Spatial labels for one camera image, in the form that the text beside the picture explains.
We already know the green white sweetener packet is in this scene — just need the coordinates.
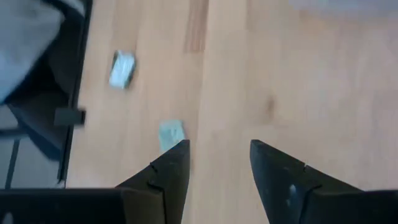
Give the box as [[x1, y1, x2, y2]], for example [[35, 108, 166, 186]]
[[158, 119, 187, 153]]

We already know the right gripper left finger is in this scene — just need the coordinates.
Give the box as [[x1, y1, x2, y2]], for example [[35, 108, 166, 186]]
[[115, 139, 191, 224]]

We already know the black frame bracket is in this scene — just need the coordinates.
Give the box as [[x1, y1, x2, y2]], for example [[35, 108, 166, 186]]
[[54, 108, 87, 127]]

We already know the black aluminium table frame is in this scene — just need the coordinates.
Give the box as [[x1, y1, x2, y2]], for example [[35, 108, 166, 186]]
[[0, 0, 94, 190]]

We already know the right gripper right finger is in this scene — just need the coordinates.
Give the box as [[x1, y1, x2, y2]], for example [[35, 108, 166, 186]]
[[249, 139, 398, 224]]

